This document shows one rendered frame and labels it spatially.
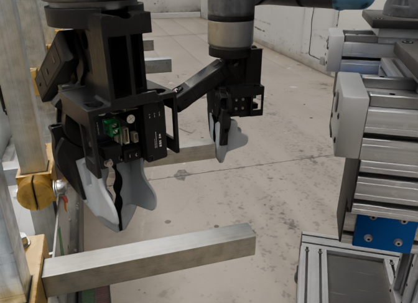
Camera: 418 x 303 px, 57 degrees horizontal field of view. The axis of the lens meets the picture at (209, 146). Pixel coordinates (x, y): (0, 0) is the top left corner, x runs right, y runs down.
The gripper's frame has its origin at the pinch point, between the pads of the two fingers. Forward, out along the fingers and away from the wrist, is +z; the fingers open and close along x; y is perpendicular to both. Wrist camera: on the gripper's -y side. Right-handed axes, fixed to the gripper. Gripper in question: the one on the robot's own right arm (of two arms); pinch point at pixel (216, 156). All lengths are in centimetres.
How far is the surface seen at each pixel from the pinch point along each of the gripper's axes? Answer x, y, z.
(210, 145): -1.4, -1.6, -3.1
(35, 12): 19.4, -29.1, -24.2
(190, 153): -1.3, -5.3, -1.9
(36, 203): -7.9, -30.4, -0.2
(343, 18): 306, 236, 19
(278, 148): 157, 96, 82
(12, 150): 61, -48, 21
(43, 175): -6.4, -28.9, -4.0
